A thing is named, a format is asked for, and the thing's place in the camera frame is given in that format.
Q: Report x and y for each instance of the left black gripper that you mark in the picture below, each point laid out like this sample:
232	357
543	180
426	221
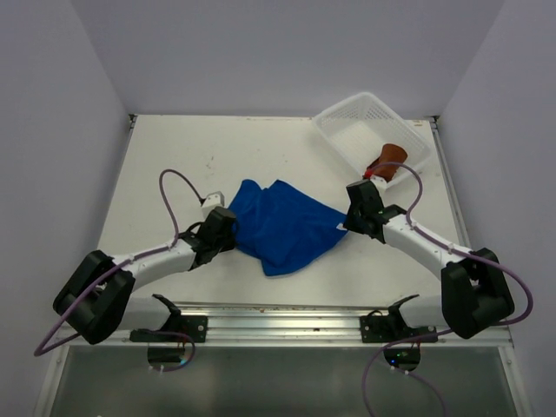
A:
229	242

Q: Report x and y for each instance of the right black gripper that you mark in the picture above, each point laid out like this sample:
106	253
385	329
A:
349	224

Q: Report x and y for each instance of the brown orange towel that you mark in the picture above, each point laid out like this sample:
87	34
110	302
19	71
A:
387	163

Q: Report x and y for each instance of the blue towel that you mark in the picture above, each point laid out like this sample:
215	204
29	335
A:
282	227

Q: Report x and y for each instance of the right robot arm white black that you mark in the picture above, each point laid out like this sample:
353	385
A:
474	294

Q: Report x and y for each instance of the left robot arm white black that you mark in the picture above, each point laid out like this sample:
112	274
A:
96	300

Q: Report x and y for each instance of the white plastic basket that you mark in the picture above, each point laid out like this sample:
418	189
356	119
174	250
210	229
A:
358	127

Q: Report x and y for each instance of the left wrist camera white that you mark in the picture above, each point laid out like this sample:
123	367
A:
212	201

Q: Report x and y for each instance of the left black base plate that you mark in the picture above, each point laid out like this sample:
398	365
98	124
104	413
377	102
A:
156	319

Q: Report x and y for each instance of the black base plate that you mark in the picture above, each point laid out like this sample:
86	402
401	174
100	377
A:
380	327
156	319

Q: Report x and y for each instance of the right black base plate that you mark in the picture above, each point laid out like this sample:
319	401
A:
380	327

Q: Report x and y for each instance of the aluminium front rail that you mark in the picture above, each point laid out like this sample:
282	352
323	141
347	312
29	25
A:
244	325

